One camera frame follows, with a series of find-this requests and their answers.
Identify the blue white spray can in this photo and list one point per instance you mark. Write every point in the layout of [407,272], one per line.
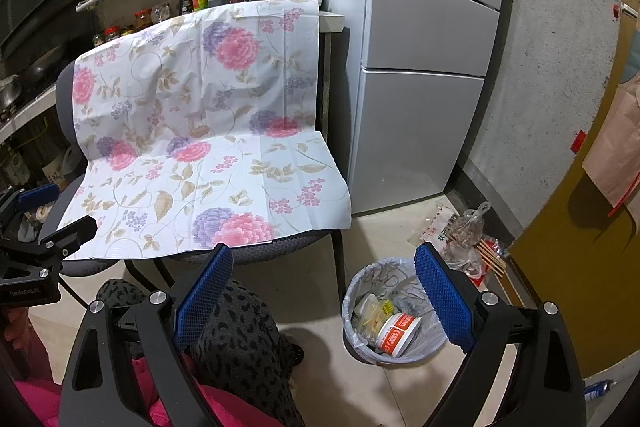
[600,389]

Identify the beige hanging paper bag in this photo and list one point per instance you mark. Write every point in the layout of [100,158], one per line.
[620,147]

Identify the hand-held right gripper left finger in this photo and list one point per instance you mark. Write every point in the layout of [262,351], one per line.
[205,292]

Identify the red wall tag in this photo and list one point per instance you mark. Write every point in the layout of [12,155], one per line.
[578,142]

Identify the dark wok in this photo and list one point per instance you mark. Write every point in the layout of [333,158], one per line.
[40,69]

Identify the bundle of wooden chopsticks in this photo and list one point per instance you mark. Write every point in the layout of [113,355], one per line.
[492,259]

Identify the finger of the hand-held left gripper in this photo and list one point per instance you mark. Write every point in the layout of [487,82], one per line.
[72,234]
[40,195]

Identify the yellow door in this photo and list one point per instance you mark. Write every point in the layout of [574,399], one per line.
[575,282]

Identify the floral printed sheet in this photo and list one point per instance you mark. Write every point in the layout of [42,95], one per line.
[200,107]

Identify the clear knotted plastic bag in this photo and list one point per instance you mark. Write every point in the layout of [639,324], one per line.
[467,232]

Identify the grey office chair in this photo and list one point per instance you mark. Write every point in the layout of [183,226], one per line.
[64,97]

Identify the person's pink jacket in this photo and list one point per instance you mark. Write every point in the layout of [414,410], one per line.
[35,402]

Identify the grey refrigerator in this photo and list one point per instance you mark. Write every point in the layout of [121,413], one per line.
[425,57]

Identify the red lid jar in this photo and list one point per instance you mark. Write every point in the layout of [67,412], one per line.
[143,21]
[112,35]

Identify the white and red noodle cup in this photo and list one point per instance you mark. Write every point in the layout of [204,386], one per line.
[397,332]

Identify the printed white red packet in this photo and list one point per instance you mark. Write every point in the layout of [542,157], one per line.
[435,227]

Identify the person's left forearm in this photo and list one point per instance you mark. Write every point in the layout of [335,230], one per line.
[22,337]

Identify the steel pot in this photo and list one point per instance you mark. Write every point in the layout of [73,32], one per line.
[10,94]

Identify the trash bin with white liner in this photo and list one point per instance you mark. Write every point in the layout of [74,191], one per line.
[370,277]

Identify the kitchen counter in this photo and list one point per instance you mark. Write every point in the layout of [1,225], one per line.
[25,112]

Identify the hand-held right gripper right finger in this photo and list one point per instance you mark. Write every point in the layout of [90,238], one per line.
[445,302]

